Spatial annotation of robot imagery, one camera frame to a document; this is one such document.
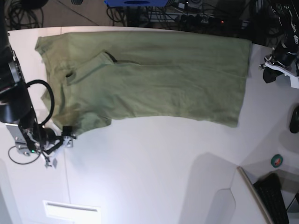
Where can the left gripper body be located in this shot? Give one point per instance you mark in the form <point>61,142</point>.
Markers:
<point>282,55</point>

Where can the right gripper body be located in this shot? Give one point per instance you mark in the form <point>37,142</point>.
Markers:
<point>41,136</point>

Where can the green t-shirt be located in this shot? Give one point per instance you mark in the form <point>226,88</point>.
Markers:
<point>98,77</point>

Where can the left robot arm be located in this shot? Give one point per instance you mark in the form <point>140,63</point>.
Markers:
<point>288,14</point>

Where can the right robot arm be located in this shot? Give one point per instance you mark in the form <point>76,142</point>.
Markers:
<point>16,108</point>

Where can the black computer mouse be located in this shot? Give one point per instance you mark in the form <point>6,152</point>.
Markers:
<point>294,123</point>

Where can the green tape roll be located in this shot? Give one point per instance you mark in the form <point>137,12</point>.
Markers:
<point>276,160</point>

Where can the black power strip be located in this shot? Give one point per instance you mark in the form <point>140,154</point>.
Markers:
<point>195,19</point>

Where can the black keyboard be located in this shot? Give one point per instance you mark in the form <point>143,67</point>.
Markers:
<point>269,191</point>

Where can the blue box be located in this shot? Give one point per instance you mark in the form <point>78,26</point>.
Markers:
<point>136,3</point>

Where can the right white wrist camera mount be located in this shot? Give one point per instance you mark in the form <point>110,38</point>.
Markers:
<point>50,155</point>

